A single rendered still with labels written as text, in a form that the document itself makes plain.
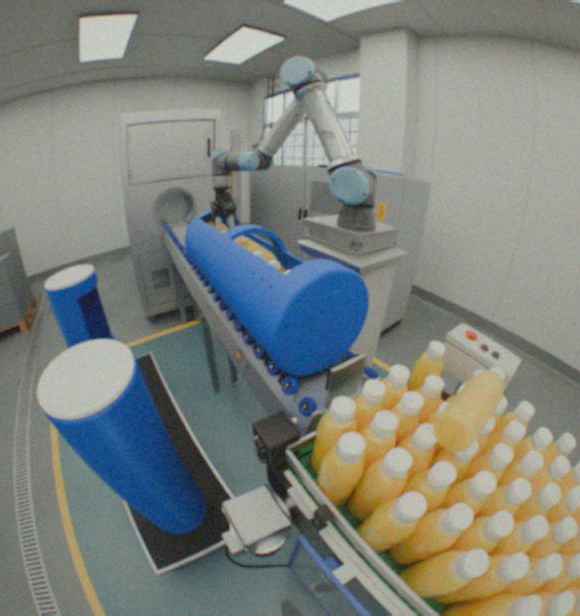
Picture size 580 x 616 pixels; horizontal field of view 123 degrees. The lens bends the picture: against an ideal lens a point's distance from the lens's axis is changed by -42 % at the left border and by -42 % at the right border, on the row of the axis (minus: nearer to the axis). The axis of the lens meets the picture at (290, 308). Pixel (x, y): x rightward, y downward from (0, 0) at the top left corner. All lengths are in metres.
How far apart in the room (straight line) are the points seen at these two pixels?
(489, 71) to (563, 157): 1.16
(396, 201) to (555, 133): 1.99
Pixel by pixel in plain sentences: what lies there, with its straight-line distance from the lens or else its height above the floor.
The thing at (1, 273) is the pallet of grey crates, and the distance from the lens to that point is 3.66.
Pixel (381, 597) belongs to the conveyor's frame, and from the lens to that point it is 0.56.
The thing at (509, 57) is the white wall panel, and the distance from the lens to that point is 3.57.
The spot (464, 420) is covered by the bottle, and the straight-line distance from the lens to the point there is 0.40.
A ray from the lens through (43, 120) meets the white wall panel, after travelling 5.63.
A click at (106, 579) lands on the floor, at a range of 1.65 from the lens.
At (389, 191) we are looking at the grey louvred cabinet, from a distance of 2.16.
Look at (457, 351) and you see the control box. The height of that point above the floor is 1.07.
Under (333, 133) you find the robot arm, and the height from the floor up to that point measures 1.55.
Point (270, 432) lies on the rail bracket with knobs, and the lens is 0.52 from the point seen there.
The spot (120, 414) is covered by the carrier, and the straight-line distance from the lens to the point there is 0.64.
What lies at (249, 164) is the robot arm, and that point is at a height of 1.44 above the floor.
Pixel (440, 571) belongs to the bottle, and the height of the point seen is 1.06.
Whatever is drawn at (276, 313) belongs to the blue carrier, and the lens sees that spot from 0.53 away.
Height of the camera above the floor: 1.43
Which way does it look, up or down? 30 degrees down
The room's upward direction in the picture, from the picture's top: 2 degrees clockwise
